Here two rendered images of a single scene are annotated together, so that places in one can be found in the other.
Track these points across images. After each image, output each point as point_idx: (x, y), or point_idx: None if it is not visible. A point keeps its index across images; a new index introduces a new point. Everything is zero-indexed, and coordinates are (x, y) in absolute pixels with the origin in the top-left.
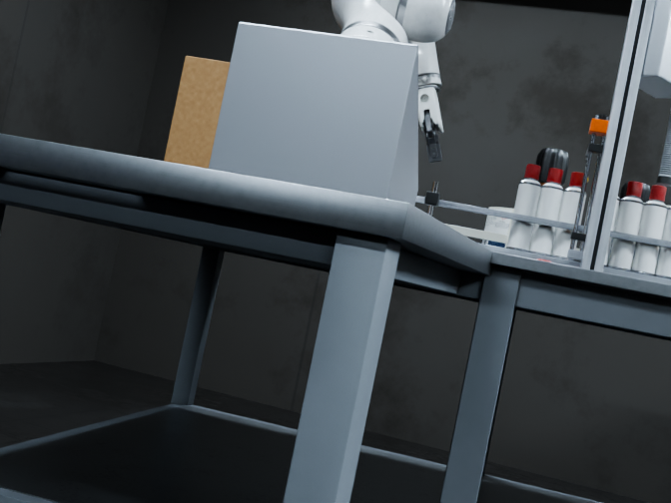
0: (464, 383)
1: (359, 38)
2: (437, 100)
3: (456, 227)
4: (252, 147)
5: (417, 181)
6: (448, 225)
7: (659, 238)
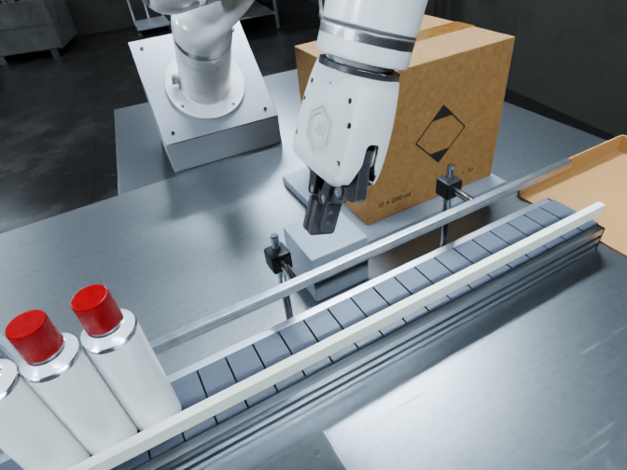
0: None
1: (164, 35)
2: (319, 93)
3: (284, 360)
4: None
5: (162, 137)
6: (298, 352)
7: None
